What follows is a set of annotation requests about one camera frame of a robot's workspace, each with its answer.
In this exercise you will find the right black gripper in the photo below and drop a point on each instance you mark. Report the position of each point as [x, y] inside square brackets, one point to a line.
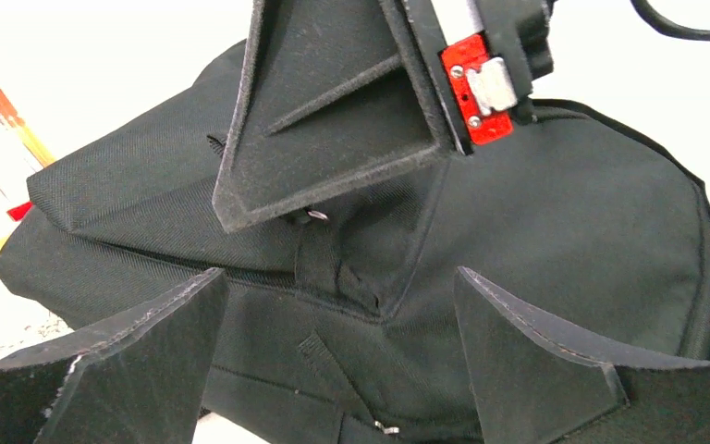
[339, 95]

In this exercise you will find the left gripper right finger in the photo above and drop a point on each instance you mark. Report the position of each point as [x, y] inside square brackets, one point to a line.
[538, 378]

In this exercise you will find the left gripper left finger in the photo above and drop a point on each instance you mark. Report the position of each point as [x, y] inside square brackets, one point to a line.
[135, 377]

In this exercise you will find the black student backpack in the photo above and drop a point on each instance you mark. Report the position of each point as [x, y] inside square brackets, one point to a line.
[571, 215]

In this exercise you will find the small red white box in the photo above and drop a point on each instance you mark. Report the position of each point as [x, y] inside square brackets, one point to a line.
[17, 213]

